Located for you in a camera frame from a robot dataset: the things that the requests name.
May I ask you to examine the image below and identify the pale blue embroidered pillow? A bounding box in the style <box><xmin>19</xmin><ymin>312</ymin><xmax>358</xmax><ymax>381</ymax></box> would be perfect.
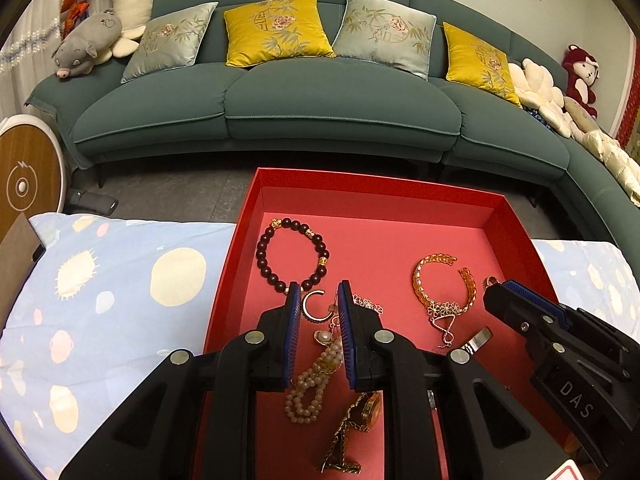
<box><xmin>121</xmin><ymin>1</ymin><xmax>219</xmax><ymax>84</ymax></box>
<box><xmin>332</xmin><ymin>0</ymin><xmax>437</xmax><ymax>81</ymax></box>

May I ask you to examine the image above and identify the brown board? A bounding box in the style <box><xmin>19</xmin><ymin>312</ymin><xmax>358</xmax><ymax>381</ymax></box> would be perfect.
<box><xmin>0</xmin><ymin>212</ymin><xmax>47</xmax><ymax>321</ymax></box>

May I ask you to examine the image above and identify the long white plush toy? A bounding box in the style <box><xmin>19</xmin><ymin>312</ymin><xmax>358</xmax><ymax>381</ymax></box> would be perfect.
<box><xmin>100</xmin><ymin>0</ymin><xmax>153</xmax><ymax>58</ymax></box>

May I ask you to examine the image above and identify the grey stand foot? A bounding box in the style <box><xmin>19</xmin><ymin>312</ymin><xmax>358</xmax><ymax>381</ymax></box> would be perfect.
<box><xmin>67</xmin><ymin>190</ymin><xmax>120</xmax><ymax>216</ymax></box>

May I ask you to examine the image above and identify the hoop earring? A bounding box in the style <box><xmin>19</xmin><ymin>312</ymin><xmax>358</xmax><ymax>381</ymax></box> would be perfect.
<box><xmin>301</xmin><ymin>289</ymin><xmax>334</xmax><ymax>322</ymax></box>

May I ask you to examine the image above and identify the cream quilt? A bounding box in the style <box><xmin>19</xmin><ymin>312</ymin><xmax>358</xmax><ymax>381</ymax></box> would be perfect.
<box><xmin>580</xmin><ymin>130</ymin><xmax>640</xmax><ymax>206</ymax></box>

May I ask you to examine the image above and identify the white pearl necklace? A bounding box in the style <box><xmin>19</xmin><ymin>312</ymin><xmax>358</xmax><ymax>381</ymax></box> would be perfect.
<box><xmin>285</xmin><ymin>327</ymin><xmax>351</xmax><ymax>423</ymax></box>

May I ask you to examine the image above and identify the blue printed tablecloth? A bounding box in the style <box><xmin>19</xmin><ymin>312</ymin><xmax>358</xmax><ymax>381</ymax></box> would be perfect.
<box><xmin>0</xmin><ymin>212</ymin><xmax>640</xmax><ymax>480</ymax></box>

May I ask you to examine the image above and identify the gold wrist watch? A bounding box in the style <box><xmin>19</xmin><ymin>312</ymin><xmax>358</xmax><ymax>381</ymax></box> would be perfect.
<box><xmin>320</xmin><ymin>390</ymin><xmax>384</xmax><ymax>474</ymax></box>

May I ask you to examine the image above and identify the red cardboard box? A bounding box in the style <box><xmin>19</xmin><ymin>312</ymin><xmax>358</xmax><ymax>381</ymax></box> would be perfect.
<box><xmin>192</xmin><ymin>166</ymin><xmax>576</xmax><ymax>480</ymax></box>

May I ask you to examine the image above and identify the yellow embroidered pillow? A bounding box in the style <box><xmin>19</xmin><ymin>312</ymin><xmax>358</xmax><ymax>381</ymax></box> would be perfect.
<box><xmin>223</xmin><ymin>0</ymin><xmax>336</xmax><ymax>68</ymax></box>
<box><xmin>443</xmin><ymin>21</ymin><xmax>522</xmax><ymax>107</ymax></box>

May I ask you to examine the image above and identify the dark green sofa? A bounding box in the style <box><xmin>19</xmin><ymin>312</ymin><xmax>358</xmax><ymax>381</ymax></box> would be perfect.
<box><xmin>24</xmin><ymin>0</ymin><xmax>640</xmax><ymax>248</ymax></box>

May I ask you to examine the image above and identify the small beige cushion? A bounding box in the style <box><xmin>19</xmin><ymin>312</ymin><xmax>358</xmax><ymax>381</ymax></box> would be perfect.
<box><xmin>562</xmin><ymin>96</ymin><xmax>601</xmax><ymax>136</ymax></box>

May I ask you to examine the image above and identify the gold open bracelet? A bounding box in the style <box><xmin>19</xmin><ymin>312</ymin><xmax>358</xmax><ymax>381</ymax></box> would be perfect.
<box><xmin>412</xmin><ymin>254</ymin><xmax>475</xmax><ymax>312</ymax></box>

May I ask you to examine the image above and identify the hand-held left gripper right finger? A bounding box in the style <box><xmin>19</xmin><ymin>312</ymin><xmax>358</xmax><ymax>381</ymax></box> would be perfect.
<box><xmin>336</xmin><ymin>280</ymin><xmax>581</xmax><ymax>480</ymax></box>

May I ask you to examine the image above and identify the orange ribbon bow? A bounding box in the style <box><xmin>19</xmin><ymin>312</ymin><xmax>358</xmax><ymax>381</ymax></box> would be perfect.
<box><xmin>60</xmin><ymin>0</ymin><xmax>91</xmax><ymax>28</ymax></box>

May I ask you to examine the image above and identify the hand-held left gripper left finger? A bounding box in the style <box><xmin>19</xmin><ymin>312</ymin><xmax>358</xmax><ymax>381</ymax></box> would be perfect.
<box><xmin>59</xmin><ymin>281</ymin><xmax>302</xmax><ymax>480</ymax></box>

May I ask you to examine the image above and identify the grey plush pig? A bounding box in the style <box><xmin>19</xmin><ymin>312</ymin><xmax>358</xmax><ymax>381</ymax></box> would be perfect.
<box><xmin>52</xmin><ymin>9</ymin><xmax>123</xmax><ymax>81</ymax></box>

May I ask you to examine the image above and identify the red bordered wall painting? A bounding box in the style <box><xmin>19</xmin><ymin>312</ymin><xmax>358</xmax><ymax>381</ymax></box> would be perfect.
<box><xmin>617</xmin><ymin>87</ymin><xmax>640</xmax><ymax>161</ymax></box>

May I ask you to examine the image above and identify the red plush monkey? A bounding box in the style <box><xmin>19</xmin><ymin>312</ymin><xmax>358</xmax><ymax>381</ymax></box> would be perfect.
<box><xmin>561</xmin><ymin>45</ymin><xmax>601</xmax><ymax>120</ymax></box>

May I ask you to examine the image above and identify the silver flower chain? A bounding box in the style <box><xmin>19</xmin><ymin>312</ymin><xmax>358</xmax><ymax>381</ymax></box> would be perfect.
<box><xmin>350</xmin><ymin>294</ymin><xmax>384</xmax><ymax>317</ymax></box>

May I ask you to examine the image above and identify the white flower cushion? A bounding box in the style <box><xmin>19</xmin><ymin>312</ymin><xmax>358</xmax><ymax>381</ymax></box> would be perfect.
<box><xmin>509</xmin><ymin>58</ymin><xmax>568</xmax><ymax>138</ymax></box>

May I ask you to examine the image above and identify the round wooden white-rimmed panel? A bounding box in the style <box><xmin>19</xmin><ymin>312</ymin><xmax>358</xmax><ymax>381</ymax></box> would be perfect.
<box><xmin>0</xmin><ymin>115</ymin><xmax>65</xmax><ymax>241</ymax></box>

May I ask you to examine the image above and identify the silver tinsel garland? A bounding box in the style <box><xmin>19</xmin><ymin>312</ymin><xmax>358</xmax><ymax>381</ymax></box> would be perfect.
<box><xmin>0</xmin><ymin>19</ymin><xmax>63</xmax><ymax>73</ymax></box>

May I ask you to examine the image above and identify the small silver pendant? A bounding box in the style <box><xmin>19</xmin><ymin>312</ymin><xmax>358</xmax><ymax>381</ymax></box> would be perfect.
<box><xmin>462</xmin><ymin>327</ymin><xmax>494</xmax><ymax>356</ymax></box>

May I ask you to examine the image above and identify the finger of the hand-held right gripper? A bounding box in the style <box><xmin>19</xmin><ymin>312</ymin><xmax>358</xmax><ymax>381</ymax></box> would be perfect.
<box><xmin>501</xmin><ymin>279</ymin><xmax>572</xmax><ymax>323</ymax></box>
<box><xmin>481</xmin><ymin>282</ymin><xmax>562</xmax><ymax>349</ymax></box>

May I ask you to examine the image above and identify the dark bead bracelet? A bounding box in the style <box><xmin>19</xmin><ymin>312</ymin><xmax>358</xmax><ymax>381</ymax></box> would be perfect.
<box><xmin>256</xmin><ymin>217</ymin><xmax>331</xmax><ymax>295</ymax></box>

